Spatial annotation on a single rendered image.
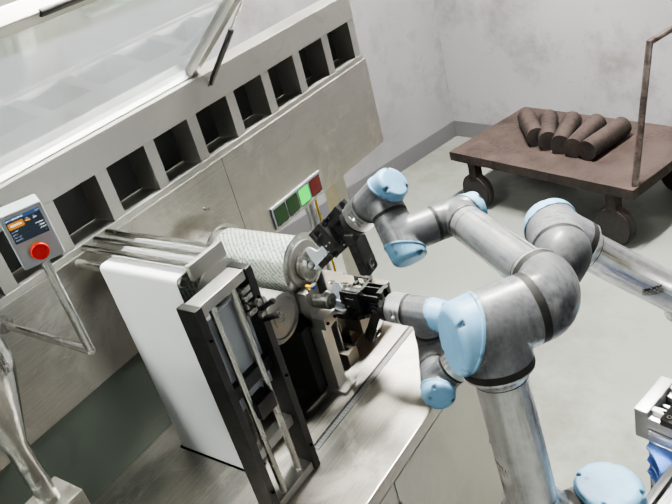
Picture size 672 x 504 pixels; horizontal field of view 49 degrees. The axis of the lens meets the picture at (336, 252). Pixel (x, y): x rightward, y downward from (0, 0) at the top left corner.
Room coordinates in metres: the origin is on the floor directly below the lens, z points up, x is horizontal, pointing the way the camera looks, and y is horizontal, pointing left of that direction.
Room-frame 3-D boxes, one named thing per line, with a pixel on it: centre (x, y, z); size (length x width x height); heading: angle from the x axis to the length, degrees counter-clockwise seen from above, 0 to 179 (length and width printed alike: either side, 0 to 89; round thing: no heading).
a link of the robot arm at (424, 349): (1.37, -0.16, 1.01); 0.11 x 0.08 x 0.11; 169
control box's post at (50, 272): (1.13, 0.48, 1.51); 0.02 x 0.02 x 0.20
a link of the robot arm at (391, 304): (1.44, -0.10, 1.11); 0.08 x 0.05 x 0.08; 139
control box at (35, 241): (1.13, 0.47, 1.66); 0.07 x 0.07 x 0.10; 24
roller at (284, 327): (1.52, 0.26, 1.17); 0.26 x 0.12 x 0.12; 49
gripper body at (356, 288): (1.49, -0.04, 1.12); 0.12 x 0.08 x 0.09; 49
